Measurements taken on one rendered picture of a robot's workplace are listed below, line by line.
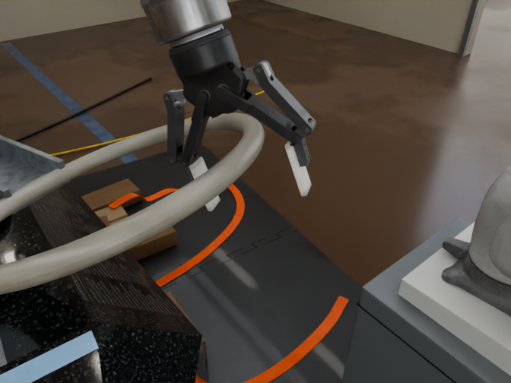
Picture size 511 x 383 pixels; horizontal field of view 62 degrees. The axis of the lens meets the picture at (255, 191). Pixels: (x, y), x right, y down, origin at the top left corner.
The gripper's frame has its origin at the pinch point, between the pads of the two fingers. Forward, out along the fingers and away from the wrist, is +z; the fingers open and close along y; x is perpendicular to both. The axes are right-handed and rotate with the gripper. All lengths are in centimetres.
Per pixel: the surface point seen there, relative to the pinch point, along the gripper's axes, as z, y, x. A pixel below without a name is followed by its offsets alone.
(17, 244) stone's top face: 11, 75, -16
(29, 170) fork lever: -7, 52, -12
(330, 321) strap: 105, 33, -87
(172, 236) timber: 66, 108, -108
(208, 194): -5.1, 0.4, 9.8
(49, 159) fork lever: -8.7, 44.1, -11.0
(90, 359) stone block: 29, 47, 2
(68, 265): -5.2, 10.9, 21.3
